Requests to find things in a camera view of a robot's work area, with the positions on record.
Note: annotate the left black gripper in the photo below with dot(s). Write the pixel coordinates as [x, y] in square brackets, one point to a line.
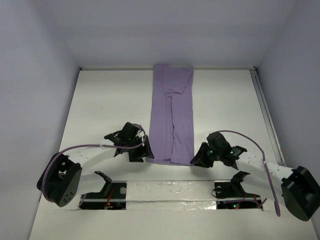
[141, 152]

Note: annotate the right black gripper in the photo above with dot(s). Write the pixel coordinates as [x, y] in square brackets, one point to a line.
[202, 155]

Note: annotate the purple t shirt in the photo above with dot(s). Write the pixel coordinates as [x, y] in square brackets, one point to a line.
[171, 131]

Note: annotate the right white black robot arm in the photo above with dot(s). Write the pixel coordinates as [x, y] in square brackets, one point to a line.
[294, 188]

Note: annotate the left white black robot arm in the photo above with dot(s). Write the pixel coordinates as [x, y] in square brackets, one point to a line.
[60, 180]

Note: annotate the silver foil strip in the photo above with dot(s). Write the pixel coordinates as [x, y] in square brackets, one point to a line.
[170, 195]

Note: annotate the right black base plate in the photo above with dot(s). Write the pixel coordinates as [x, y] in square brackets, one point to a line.
[231, 196]

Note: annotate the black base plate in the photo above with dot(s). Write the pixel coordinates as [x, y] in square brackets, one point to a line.
[112, 197]
[231, 196]

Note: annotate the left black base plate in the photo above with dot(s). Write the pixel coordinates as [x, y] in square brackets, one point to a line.
[112, 197]

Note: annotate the aluminium rail on right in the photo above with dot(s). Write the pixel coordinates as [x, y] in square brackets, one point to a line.
[267, 118]

